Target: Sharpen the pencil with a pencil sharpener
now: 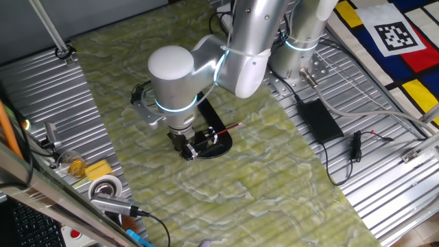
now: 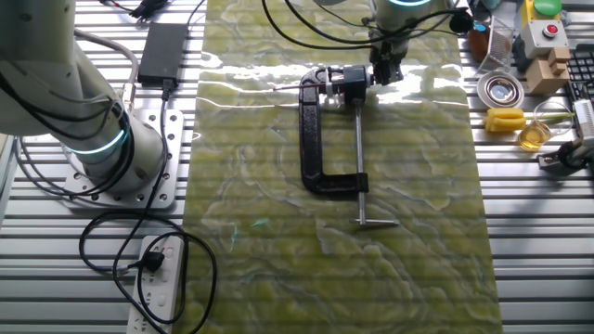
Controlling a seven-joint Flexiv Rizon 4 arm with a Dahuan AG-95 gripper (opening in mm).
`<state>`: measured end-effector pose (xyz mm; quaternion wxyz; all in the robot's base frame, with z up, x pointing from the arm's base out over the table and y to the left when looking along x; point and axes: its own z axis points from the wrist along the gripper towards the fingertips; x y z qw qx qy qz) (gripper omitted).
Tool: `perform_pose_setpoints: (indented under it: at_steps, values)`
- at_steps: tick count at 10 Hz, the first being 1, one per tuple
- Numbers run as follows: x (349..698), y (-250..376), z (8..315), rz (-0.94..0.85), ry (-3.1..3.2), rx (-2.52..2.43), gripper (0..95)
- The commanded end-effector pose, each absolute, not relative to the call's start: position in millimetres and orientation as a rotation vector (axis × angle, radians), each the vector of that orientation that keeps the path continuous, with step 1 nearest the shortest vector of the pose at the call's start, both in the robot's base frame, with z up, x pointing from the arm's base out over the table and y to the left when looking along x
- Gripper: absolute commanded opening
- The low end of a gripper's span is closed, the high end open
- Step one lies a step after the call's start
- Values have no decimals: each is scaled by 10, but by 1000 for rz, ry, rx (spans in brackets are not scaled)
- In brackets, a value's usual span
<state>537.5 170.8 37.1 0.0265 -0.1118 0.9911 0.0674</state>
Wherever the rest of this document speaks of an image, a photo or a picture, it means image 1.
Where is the aluminium frame bar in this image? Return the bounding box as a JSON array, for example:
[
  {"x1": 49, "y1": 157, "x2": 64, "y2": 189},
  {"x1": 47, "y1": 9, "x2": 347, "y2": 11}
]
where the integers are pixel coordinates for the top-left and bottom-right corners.
[{"x1": 0, "y1": 140, "x2": 141, "y2": 247}]

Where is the red emergency stop box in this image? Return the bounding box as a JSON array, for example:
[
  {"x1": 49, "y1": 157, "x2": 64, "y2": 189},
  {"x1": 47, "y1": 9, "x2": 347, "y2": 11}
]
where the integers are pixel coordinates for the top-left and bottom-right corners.
[{"x1": 60, "y1": 224, "x2": 99, "y2": 247}]

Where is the black crank pencil sharpener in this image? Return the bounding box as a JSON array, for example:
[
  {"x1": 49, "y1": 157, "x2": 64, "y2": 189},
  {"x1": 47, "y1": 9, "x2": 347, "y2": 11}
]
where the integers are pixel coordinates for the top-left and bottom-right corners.
[{"x1": 193, "y1": 126, "x2": 219, "y2": 152}]

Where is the silver depth camera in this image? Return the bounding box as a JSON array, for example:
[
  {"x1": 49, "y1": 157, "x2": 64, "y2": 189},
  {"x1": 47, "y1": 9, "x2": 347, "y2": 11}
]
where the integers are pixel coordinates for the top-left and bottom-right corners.
[{"x1": 88, "y1": 191, "x2": 141, "y2": 218}]

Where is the white marker tag paper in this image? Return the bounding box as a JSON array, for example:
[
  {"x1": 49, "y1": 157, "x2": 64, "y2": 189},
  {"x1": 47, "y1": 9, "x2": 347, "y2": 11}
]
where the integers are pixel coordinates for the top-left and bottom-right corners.
[{"x1": 355, "y1": 2, "x2": 427, "y2": 58}]

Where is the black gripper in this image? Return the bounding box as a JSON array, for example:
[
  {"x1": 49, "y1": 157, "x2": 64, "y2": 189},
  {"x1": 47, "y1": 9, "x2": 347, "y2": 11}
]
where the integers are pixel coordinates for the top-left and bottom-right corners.
[{"x1": 167, "y1": 128, "x2": 199, "y2": 162}]

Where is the black keyboard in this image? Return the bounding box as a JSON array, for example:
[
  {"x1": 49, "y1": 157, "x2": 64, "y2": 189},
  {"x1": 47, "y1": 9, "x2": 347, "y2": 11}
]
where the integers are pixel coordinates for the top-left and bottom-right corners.
[{"x1": 8, "y1": 200, "x2": 67, "y2": 247}]

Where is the white tape roll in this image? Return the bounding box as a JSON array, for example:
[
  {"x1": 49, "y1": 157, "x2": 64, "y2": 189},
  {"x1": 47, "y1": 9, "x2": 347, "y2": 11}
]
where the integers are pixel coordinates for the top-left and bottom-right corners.
[{"x1": 87, "y1": 174, "x2": 123, "y2": 200}]

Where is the yellow sponge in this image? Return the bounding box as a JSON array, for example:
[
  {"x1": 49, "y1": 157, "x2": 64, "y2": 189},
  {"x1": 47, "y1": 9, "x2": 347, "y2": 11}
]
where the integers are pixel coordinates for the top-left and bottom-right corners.
[{"x1": 84, "y1": 158, "x2": 114, "y2": 183}]

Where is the black power cord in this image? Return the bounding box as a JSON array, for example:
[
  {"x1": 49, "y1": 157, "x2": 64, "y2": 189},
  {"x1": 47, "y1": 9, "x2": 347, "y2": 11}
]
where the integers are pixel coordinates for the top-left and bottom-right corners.
[{"x1": 267, "y1": 63, "x2": 302, "y2": 103}]

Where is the black bundled adapter cable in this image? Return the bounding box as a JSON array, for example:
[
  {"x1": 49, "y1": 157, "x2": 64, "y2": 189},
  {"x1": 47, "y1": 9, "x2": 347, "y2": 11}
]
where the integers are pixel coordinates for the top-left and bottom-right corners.
[{"x1": 321, "y1": 129, "x2": 395, "y2": 187}]

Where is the blue plastic item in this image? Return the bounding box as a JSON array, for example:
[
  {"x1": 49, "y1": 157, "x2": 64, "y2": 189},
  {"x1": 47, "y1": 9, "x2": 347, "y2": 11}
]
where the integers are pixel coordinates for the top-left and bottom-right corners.
[{"x1": 125, "y1": 228, "x2": 156, "y2": 247}]

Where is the thick grey robot cable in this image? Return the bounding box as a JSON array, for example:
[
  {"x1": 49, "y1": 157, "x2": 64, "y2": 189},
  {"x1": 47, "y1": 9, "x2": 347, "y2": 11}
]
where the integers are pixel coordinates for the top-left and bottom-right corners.
[{"x1": 298, "y1": 67, "x2": 439, "y2": 135}]

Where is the black C-clamp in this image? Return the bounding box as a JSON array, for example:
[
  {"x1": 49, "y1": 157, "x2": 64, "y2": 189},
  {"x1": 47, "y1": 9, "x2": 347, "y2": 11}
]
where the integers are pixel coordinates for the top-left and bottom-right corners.
[{"x1": 191, "y1": 92, "x2": 234, "y2": 160}]

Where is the green marble pattern mat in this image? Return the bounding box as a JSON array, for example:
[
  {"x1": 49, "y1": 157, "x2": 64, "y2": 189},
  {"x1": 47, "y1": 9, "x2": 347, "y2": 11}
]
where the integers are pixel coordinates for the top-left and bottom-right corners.
[{"x1": 70, "y1": 0, "x2": 383, "y2": 247}]

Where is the red pencil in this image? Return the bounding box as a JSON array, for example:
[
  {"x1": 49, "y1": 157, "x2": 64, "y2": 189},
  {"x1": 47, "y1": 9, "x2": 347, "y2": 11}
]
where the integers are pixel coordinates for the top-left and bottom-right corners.
[{"x1": 216, "y1": 121, "x2": 244, "y2": 136}]

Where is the fiducial marker board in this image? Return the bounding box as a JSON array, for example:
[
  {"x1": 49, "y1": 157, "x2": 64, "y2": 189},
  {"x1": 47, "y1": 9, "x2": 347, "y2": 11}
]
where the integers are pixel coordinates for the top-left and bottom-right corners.
[{"x1": 327, "y1": 0, "x2": 439, "y2": 128}]

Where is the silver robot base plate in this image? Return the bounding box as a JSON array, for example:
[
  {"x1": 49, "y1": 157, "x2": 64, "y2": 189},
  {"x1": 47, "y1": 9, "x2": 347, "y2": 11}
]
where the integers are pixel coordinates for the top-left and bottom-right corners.
[{"x1": 263, "y1": 43, "x2": 331, "y2": 99}]

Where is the aluminium corner frame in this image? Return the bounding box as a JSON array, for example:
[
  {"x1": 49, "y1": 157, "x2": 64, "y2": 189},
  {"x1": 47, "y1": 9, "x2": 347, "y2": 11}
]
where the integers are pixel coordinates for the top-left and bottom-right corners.
[{"x1": 400, "y1": 102, "x2": 439, "y2": 164}]

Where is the orange pole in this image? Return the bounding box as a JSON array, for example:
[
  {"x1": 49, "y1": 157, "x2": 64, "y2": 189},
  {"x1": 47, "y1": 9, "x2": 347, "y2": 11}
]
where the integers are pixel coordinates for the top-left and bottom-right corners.
[{"x1": 0, "y1": 99, "x2": 24, "y2": 161}]

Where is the glass beaker yellow liquid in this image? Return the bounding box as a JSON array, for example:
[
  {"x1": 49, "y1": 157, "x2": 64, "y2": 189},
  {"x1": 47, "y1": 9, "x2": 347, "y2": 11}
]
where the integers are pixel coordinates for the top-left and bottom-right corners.
[{"x1": 56, "y1": 150, "x2": 88, "y2": 180}]

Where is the brown round object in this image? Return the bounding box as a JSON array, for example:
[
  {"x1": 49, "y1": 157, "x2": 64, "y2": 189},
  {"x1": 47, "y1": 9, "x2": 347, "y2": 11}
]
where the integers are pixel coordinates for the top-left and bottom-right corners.
[{"x1": 120, "y1": 215, "x2": 141, "y2": 235}]

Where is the black camera cable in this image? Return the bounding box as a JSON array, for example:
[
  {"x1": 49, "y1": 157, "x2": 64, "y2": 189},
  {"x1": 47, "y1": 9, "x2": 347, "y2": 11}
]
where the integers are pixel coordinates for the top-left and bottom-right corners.
[{"x1": 137, "y1": 209, "x2": 171, "y2": 247}]

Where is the small grey camera stand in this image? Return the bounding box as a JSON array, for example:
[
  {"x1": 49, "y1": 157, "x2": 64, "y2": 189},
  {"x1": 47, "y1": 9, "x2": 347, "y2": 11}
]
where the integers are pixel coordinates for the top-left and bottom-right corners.
[{"x1": 40, "y1": 121, "x2": 63, "y2": 150}]

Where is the black power adapter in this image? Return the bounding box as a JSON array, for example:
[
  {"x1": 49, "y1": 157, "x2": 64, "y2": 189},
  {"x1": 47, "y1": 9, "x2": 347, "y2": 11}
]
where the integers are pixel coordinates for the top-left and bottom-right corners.
[{"x1": 296, "y1": 98, "x2": 345, "y2": 145}]

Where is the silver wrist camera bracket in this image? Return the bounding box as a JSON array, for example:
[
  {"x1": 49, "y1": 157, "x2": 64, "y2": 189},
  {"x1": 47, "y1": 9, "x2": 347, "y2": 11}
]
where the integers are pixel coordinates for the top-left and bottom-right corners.
[{"x1": 130, "y1": 83, "x2": 165, "y2": 130}]

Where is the aluminium pole with bracket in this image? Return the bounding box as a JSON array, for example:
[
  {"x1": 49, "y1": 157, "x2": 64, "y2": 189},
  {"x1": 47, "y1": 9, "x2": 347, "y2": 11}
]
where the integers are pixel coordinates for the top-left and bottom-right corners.
[{"x1": 28, "y1": 0, "x2": 77, "y2": 67}]

